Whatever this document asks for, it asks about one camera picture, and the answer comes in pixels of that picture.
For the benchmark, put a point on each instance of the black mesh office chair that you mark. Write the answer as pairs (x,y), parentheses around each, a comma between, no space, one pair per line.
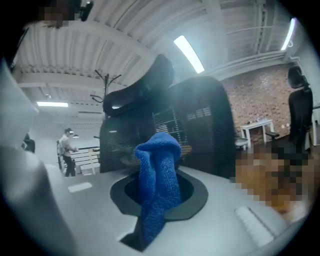
(202,120)

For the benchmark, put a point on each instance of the blue wiping cloth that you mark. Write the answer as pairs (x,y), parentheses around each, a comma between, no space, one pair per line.
(158,175)

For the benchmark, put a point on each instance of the black high-back office chair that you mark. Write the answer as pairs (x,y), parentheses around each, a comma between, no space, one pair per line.
(300,110)

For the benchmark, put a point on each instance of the black coat rack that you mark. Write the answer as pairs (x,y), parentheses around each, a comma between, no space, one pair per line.
(107,83)

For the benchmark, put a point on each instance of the black oval desk grommet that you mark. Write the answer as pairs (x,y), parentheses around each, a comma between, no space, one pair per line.
(197,197)

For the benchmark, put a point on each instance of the long ceiling light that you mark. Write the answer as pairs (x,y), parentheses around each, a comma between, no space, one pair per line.
(288,33)
(52,104)
(188,53)

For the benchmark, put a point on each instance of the white railing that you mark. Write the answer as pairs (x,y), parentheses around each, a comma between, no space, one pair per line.
(83,157)

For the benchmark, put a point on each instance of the grey round stool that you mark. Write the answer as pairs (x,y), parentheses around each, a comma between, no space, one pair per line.
(241,142)

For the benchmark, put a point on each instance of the small white table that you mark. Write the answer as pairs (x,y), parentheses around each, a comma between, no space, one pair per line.
(257,124)

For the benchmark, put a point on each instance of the black head-worn camera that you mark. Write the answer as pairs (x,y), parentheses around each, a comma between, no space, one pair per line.
(86,11)

